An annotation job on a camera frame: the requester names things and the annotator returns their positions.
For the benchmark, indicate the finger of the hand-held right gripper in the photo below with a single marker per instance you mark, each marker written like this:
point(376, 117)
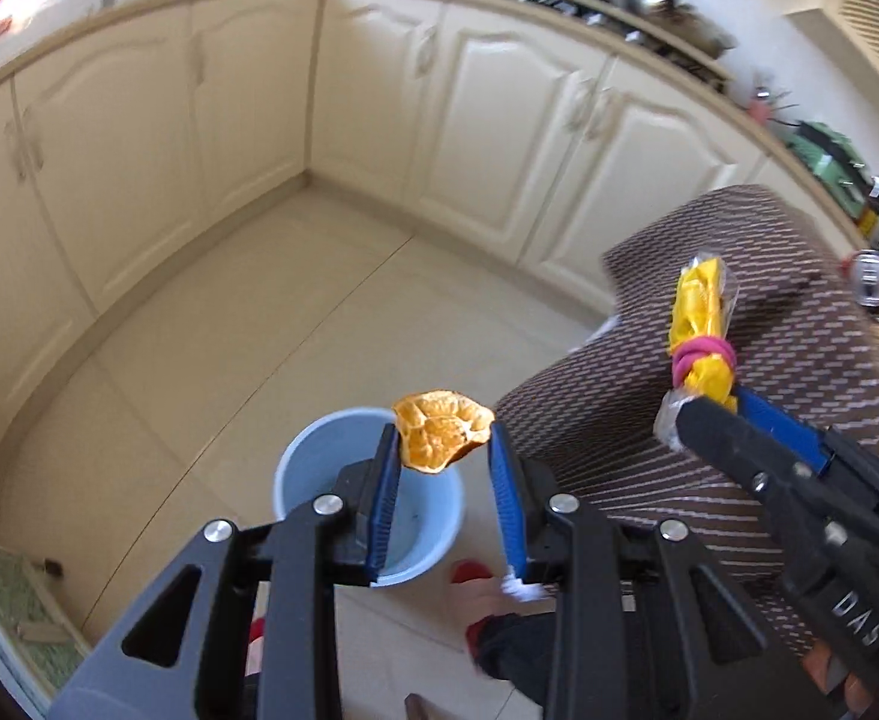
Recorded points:
point(739, 457)
point(780, 421)

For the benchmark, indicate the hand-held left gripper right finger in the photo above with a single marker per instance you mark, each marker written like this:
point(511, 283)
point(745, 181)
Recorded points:
point(509, 514)

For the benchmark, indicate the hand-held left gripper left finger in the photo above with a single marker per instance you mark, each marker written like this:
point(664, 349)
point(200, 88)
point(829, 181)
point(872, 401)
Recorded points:
point(385, 499)

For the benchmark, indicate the light blue plastic bucket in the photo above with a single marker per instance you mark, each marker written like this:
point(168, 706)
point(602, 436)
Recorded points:
point(428, 521)

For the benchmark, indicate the dried orange peel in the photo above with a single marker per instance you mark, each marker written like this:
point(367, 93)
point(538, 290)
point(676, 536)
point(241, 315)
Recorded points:
point(439, 431)

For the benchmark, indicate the pink elastic band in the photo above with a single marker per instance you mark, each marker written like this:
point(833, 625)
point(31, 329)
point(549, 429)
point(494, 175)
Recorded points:
point(690, 356)

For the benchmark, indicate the yellow plastic wrapper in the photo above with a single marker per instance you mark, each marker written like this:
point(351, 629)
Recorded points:
point(698, 307)

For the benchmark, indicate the person's right hand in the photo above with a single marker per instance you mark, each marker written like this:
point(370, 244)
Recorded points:
point(822, 666)

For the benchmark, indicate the red slipper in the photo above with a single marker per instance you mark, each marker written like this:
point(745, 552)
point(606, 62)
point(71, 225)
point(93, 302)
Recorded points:
point(257, 628)
point(471, 571)

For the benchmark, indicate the brown dotted tablecloth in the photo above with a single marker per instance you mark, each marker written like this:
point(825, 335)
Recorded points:
point(784, 292)

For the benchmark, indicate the dark trouser leg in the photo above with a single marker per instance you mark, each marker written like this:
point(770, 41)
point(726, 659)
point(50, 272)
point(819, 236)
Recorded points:
point(518, 649)

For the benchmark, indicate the green box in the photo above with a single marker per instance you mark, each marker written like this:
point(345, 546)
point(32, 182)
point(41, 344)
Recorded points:
point(829, 161)

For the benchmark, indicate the pink utensil cup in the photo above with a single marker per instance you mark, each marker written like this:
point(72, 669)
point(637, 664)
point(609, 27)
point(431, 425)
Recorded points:
point(765, 101)

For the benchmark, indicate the cream kitchen cabinet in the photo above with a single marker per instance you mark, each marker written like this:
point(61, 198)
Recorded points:
point(499, 127)
point(132, 150)

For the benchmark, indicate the green floor mat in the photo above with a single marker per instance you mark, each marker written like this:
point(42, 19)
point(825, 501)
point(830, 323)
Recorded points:
point(12, 607)

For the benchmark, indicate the white range hood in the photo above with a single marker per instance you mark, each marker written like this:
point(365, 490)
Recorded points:
point(870, 22)

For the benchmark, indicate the black gas stove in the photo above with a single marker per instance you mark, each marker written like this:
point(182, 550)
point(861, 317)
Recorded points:
point(597, 15)

